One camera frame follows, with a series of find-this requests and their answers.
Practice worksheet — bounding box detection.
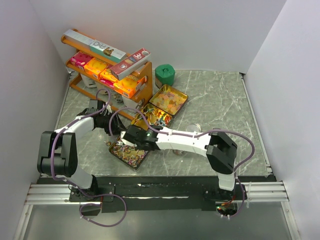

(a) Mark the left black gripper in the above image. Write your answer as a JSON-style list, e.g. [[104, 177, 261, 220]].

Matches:
[[98, 110, 126, 136]]

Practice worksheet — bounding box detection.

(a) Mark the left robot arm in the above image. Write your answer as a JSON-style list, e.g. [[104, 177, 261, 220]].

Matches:
[[37, 99, 126, 201]]

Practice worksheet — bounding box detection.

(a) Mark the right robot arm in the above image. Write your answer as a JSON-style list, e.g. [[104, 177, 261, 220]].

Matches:
[[120, 125, 238, 200]]

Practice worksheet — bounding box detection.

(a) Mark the tin of pastel candies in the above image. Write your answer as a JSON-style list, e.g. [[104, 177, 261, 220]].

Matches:
[[149, 84, 188, 118]]

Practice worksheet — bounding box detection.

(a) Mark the tin of swirl lollipops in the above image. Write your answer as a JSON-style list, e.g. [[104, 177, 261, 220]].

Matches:
[[108, 140, 149, 171]]

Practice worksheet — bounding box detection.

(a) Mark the fallen swirl lollipop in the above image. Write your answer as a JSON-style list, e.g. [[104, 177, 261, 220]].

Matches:
[[104, 141, 112, 147]]

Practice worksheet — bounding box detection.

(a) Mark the tin of round lollipops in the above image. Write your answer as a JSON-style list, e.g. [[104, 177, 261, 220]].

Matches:
[[131, 103, 173, 131]]

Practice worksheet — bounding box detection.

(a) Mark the orange wooden shelf rack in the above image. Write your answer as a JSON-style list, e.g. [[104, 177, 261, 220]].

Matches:
[[61, 29, 153, 108]]

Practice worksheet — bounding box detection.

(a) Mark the clear plastic cup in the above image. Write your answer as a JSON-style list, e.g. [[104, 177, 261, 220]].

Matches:
[[173, 149, 186, 156]]

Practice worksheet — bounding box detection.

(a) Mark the orange snack box right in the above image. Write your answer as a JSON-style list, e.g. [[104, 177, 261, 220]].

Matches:
[[113, 77, 146, 99]]

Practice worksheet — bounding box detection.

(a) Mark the orange snack box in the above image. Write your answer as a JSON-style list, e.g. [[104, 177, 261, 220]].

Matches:
[[113, 77, 146, 99], [84, 57, 109, 80]]

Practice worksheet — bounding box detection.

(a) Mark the yellow pink snack box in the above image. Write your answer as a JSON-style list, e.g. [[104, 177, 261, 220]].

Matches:
[[99, 68, 118, 86]]

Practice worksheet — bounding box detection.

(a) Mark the clear round lid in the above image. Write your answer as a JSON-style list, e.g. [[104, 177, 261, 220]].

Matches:
[[185, 123, 202, 133]]

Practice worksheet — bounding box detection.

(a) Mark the orange snack box left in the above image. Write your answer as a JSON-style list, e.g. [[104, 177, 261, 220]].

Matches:
[[84, 57, 109, 80]]

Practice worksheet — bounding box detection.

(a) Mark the white teal cat box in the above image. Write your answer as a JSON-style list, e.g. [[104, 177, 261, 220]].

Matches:
[[89, 39, 127, 63]]

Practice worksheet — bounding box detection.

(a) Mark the green covered jar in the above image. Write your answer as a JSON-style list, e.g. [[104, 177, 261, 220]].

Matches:
[[154, 64, 176, 89]]

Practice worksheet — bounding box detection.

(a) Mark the red white long box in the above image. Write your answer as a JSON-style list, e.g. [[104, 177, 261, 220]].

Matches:
[[110, 48, 151, 81]]

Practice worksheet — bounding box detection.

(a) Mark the grey long box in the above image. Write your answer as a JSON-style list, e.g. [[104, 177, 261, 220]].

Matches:
[[63, 29, 94, 50]]

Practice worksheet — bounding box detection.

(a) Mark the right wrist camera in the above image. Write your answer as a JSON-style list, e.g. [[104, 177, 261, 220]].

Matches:
[[117, 131, 132, 146]]

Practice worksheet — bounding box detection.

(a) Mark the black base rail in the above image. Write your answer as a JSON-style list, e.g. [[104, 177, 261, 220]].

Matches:
[[69, 176, 247, 213]]

